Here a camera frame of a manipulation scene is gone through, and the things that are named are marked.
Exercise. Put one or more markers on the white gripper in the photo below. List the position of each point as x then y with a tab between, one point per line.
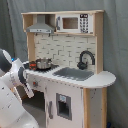
23	79

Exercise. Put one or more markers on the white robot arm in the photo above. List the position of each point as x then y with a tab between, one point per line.
12	113

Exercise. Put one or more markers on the wooden toy kitchen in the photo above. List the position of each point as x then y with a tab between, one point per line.
64	50

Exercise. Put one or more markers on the black toy stovetop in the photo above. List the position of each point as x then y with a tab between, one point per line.
34	67

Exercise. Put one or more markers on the silver toy pot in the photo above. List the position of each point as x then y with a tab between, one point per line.
43	63

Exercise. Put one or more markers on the grey backdrop curtain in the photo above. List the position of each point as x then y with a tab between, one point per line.
13	39

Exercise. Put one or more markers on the white fridge door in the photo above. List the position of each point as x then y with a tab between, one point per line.
64	106

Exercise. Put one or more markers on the grey toy sink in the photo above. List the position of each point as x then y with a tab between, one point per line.
74	74

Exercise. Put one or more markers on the grey range hood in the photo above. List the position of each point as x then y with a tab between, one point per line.
41	26

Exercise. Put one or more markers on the black toy faucet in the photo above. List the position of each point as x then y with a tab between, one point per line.
83	63

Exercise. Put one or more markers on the toy microwave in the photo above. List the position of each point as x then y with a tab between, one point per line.
74	23

